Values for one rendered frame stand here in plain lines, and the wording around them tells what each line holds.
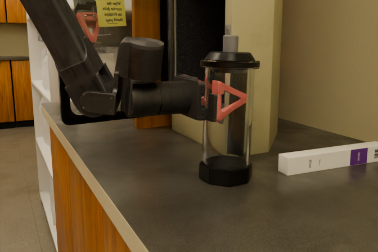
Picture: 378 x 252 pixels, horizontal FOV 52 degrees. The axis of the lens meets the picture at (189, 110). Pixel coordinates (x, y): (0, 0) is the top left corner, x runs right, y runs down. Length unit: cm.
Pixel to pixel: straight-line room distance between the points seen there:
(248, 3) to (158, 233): 52
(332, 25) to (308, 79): 18
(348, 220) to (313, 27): 76
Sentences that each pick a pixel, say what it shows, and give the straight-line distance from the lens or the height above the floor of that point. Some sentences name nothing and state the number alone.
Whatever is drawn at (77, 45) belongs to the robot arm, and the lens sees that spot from 61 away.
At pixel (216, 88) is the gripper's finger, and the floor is 112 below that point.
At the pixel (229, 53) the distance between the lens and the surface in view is 68.
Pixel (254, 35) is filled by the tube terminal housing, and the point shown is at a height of 121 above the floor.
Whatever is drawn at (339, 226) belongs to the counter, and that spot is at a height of 94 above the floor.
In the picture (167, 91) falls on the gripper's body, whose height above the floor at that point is 112.
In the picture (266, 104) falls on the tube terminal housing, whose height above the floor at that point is 106.
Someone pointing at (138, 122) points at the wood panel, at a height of 96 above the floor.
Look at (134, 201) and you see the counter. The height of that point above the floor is 94.
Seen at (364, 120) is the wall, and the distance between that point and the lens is 115.
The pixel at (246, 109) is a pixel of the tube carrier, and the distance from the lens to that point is 69.
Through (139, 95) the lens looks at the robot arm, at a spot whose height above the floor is 112.
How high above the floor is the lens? 120
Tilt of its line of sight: 10 degrees down
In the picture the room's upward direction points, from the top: straight up
